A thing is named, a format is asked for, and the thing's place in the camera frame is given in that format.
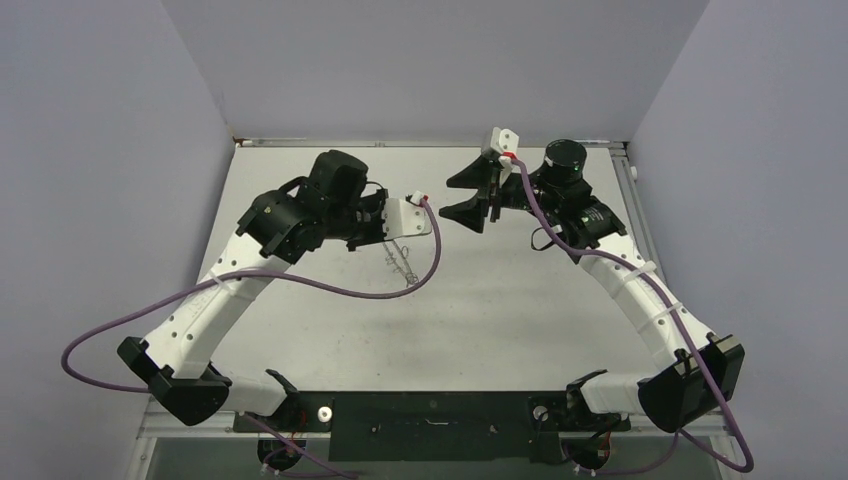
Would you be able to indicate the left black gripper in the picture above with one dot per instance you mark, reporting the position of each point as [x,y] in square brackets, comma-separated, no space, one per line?
[376,201]

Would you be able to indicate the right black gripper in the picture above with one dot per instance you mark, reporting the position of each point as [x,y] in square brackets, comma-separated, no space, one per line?
[484,175]

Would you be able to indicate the metal perforated ring plate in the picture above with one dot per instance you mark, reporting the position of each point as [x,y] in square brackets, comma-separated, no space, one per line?
[397,257]

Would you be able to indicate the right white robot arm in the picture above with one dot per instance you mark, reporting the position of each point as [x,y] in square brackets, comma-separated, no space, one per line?
[596,240]

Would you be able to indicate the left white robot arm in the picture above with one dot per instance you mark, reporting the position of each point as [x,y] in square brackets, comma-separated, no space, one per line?
[277,229]

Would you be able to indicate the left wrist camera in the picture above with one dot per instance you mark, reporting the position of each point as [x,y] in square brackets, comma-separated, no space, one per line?
[405,217]

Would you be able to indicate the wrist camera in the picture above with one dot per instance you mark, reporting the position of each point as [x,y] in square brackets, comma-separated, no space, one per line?
[498,142]
[405,217]

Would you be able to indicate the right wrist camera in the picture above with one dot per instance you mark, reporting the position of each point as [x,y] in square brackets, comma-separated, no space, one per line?
[498,142]

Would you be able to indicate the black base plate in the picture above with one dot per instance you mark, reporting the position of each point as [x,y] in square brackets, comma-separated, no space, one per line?
[444,426]

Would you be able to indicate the aluminium frame rail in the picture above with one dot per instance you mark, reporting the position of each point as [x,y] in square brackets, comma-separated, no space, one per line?
[636,199]

